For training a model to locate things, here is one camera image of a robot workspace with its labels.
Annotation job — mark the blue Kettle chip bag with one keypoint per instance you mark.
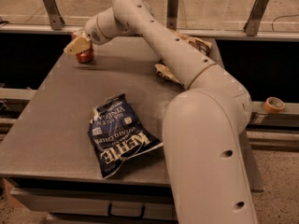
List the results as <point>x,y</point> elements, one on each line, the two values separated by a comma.
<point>117,135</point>

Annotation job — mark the tape roll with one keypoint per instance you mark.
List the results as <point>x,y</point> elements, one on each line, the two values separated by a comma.
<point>273,105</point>

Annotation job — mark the metal rail bracket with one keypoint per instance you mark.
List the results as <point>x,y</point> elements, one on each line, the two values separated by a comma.
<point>172,14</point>
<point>55,18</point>
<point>252,25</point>

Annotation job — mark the brown chip bag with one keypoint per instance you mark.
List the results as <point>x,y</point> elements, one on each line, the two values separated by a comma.
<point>182,63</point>

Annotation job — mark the grey drawer with handle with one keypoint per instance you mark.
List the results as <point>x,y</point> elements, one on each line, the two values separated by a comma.
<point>87,206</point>

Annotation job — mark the middle metal rail bracket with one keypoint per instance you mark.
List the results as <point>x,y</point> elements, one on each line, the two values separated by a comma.
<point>172,14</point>

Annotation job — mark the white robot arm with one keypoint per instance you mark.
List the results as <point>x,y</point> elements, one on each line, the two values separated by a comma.
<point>201,126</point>

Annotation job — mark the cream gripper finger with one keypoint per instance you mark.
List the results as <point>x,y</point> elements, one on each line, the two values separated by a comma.
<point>79,44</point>

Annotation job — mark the right metal rail bracket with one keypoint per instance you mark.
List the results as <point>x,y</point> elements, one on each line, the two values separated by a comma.
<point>252,25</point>

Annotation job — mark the red coke can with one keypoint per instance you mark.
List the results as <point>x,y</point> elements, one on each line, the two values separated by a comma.
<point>86,55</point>

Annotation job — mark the left metal rail bracket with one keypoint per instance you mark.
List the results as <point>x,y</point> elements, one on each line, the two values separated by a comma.
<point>55,18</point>

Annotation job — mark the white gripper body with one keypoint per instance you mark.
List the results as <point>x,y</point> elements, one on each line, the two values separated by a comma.
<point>92,29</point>

